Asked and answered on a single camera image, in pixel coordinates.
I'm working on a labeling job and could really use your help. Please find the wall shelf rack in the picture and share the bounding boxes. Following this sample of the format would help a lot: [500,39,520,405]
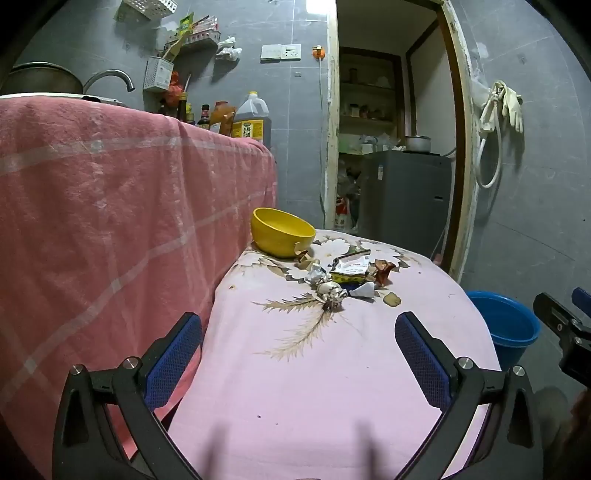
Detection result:
[164,34,219,54]

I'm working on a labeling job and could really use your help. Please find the pink checked towel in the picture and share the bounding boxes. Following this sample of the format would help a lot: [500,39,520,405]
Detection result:
[0,95,278,480]

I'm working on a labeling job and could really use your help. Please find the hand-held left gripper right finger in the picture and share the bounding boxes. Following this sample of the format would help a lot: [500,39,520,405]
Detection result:
[394,311,543,480]

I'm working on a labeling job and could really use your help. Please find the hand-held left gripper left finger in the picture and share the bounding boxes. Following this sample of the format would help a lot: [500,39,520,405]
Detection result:
[52,312,204,480]

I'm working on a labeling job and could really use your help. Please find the blue plastic basin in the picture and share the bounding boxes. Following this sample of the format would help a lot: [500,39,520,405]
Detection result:
[465,291,542,370]

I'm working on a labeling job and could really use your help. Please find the wooden wall shelf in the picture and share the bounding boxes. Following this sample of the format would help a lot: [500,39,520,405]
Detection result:
[339,46,407,144]

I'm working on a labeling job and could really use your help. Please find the yellow and white wrapper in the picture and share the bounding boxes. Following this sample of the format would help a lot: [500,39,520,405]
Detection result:
[330,249,372,283]

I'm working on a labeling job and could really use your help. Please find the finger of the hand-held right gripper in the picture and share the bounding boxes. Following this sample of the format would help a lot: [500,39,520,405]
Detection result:
[533,292,583,344]
[571,287,591,319]

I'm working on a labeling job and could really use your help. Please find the pink floral tablecloth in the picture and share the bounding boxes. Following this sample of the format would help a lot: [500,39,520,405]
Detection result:
[168,229,502,480]

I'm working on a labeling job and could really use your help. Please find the large cooking oil jug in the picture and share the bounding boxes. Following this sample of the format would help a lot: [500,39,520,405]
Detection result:
[232,91,272,145]

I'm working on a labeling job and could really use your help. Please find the large metal basin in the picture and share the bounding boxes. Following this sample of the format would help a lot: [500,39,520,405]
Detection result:
[0,62,84,95]

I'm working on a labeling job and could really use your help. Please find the yellow plastic bowl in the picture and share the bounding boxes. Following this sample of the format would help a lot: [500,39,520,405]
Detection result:
[250,208,317,258]

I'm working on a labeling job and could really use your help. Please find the grey refrigerator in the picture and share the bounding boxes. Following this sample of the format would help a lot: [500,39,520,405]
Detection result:
[359,151,453,256]

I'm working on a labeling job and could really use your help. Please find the cream rubber gloves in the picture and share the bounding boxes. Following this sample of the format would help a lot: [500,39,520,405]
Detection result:
[480,80,525,134]

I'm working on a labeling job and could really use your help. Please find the white perforated utensil holder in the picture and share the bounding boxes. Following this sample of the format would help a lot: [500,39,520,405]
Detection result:
[143,56,175,92]

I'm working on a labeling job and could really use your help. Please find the worn door frame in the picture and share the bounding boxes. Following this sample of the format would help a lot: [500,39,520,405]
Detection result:
[323,0,481,282]

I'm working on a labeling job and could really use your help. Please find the red-brown candy wrapper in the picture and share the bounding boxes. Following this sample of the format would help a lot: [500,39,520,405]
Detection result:
[373,259,398,286]

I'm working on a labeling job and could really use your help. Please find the curved metal faucet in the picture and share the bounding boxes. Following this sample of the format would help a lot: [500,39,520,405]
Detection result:
[83,69,136,95]

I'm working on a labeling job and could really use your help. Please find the white wall basket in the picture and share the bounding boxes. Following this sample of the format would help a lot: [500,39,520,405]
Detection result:
[115,0,178,21]

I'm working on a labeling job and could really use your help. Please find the white plastic bag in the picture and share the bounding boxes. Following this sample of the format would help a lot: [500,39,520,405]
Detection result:
[216,37,243,62]

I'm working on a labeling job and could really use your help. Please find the thin white cable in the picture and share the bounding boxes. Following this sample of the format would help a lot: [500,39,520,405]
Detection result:
[318,58,327,217]

